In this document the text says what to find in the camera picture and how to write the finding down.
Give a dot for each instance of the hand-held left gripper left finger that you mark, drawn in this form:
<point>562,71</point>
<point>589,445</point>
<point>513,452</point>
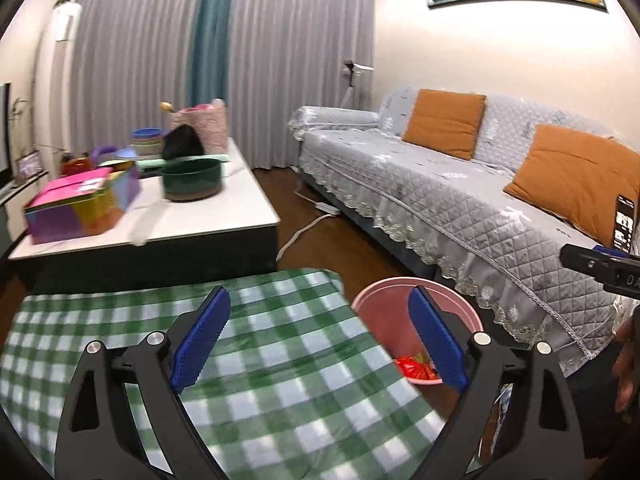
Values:
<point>200,340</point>

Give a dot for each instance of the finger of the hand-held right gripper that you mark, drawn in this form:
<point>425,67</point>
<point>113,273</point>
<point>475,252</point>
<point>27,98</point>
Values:
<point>580,257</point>
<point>610,251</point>

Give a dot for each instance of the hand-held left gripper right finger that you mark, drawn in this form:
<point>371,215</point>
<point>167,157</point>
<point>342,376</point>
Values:
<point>435,335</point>

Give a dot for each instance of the large red plastic bag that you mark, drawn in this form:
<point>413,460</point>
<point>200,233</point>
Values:
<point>415,367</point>

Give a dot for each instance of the pink plastic bin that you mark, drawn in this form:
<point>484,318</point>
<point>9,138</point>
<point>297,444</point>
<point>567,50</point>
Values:
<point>385,310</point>

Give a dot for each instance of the person's right hand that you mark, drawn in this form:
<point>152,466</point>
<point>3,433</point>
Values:
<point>629,360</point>

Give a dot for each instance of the black rectangular device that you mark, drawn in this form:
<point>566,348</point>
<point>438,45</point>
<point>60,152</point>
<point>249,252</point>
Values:
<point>625,222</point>

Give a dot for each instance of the orange cushion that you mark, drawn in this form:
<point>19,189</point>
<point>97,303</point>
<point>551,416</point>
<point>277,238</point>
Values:
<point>570,185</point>
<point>442,122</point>

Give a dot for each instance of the green checked tablecloth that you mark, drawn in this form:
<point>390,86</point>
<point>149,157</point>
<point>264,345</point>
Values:
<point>300,370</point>

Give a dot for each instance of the translucent plastic case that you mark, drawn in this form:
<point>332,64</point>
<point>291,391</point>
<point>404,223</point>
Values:
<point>147,225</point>

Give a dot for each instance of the sofa with grey quilted cover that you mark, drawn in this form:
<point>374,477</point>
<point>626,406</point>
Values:
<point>425,200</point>

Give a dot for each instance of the white top coffee table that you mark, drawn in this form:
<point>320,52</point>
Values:
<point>225,200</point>

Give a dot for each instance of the dark green round container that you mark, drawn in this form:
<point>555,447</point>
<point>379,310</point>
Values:
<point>192,180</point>

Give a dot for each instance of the white power strip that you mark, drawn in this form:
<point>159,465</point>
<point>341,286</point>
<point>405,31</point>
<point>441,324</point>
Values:
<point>327,207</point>

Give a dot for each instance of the colourful tin box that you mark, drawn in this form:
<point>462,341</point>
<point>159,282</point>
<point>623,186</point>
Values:
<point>80,220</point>

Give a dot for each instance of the black fabric pouch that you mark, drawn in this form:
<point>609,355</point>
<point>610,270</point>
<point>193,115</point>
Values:
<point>182,145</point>

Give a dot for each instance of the light blue plate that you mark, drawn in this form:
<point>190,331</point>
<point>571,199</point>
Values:
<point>126,153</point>

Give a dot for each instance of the stack of coloured bowls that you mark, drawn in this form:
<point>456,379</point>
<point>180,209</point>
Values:
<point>147,141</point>

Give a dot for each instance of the red glossy teapot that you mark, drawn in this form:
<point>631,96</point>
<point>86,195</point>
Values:
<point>76,166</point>

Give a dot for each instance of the pink basket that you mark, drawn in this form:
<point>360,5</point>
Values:
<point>212,125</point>

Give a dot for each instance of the grey white television stand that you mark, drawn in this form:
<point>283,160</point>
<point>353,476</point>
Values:
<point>12,200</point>

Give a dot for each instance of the yellow artificial flower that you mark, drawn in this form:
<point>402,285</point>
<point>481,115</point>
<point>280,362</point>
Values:
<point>166,106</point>

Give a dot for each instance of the white floor lamp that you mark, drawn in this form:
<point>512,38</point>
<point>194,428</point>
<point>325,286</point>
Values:
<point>352,67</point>

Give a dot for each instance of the bamboo plant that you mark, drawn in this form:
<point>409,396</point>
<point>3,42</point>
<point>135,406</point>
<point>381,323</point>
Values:
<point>17,120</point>

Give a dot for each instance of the television with grey cover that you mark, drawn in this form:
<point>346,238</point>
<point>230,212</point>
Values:
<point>4,130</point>

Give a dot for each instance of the grey curtain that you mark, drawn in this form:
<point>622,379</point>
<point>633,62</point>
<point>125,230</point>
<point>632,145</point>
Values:
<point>300,60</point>
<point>135,60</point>

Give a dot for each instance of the white standing air conditioner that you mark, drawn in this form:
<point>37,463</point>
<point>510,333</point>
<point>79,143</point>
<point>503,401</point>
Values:
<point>57,85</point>

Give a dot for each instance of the teal curtain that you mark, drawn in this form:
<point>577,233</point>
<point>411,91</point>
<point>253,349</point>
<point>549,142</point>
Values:
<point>215,35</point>

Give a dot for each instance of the small photo frame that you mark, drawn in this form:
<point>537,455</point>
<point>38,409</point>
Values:
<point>28,166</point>

